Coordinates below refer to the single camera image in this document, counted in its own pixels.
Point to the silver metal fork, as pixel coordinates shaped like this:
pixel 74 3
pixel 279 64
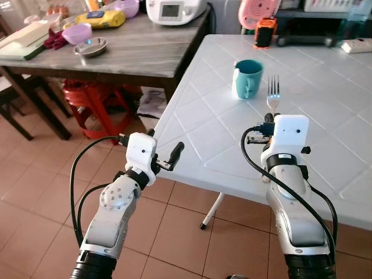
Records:
pixel 273 100

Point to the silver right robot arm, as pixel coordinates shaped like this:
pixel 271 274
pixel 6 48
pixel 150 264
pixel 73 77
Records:
pixel 293 209

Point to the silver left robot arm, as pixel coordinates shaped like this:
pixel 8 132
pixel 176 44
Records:
pixel 113 218

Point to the white paper bag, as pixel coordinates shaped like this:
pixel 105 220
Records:
pixel 152 103

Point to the teal ceramic mug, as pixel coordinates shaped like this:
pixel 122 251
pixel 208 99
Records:
pixel 247 81

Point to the red plastic stool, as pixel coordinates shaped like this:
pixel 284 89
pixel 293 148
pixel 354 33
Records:
pixel 96 99

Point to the white table leg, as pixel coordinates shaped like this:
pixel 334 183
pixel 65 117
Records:
pixel 212 210

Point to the orange black handheld device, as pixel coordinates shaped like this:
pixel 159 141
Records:
pixel 265 34

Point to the black bar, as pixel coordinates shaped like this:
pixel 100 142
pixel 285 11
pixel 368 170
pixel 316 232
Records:
pixel 305 40

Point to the steel metal bowl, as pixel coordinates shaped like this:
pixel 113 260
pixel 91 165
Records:
pixel 90 47

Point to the pink round appliance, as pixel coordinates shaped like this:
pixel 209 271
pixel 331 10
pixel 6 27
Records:
pixel 256 11

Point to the white power strip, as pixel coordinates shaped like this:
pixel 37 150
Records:
pixel 357 46

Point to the yellow package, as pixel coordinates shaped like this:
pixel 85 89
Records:
pixel 102 20

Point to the white kitchen appliance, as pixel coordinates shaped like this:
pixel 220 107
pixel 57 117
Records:
pixel 174 11

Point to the small purple plastic bowl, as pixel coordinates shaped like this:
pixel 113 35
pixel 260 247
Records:
pixel 77 34

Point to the black shelf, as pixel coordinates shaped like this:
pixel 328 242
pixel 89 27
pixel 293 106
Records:
pixel 325 17

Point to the large pink plastic bowl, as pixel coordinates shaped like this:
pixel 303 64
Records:
pixel 127 7

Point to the dark wooden bench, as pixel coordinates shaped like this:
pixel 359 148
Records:
pixel 23 99

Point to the dark red cloth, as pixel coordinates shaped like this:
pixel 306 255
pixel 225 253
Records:
pixel 55 40

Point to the white green cutting board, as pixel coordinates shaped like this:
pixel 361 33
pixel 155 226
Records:
pixel 23 40

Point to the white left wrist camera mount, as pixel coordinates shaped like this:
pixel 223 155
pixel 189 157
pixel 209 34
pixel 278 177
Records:
pixel 141 154

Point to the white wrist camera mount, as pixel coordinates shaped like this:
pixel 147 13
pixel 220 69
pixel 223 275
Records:
pixel 288 136
pixel 141 154

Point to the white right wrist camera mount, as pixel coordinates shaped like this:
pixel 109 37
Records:
pixel 288 136

